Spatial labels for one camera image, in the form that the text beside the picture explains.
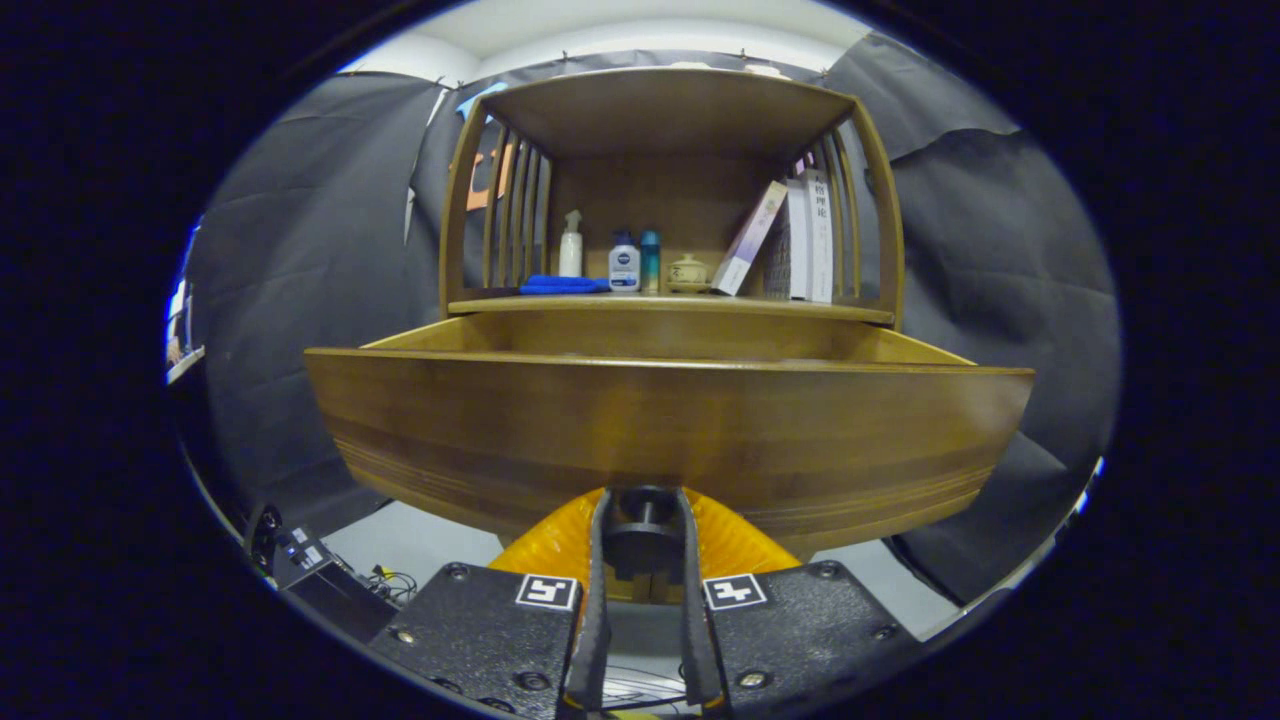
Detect patterned cover book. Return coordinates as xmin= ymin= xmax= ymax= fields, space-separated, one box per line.
xmin=764 ymin=195 xmax=794 ymax=299

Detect white spray bottle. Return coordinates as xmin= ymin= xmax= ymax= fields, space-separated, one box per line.
xmin=558 ymin=209 xmax=585 ymax=279

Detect purple and white box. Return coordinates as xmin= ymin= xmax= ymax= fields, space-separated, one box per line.
xmin=711 ymin=180 xmax=789 ymax=297

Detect black floor cables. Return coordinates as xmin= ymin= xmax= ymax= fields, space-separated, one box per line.
xmin=362 ymin=563 xmax=421 ymax=607

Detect wooden drawer with black knob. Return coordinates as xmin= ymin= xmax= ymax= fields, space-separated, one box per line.
xmin=303 ymin=310 xmax=1036 ymax=583

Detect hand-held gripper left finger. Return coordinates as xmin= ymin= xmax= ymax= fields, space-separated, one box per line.
xmin=368 ymin=487 xmax=614 ymax=720

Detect black device box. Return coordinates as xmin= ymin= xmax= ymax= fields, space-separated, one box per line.
xmin=245 ymin=505 xmax=401 ymax=643

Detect blue folded cloth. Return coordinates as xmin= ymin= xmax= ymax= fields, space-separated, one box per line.
xmin=518 ymin=274 xmax=611 ymax=296

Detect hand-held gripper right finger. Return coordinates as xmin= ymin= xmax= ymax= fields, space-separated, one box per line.
xmin=676 ymin=487 xmax=923 ymax=719

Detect plain white book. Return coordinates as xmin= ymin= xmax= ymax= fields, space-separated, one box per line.
xmin=787 ymin=178 xmax=813 ymax=301

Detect white lotion bottle blue cap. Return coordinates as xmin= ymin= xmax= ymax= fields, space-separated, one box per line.
xmin=608 ymin=230 xmax=642 ymax=293

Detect wooden countertop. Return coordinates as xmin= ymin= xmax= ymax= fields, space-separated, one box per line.
xmin=447 ymin=290 xmax=896 ymax=326

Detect wooden cabinet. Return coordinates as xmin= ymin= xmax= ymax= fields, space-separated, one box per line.
xmin=438 ymin=66 xmax=906 ymax=331

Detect white book with black print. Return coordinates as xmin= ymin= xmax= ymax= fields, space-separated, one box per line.
xmin=805 ymin=168 xmax=836 ymax=304

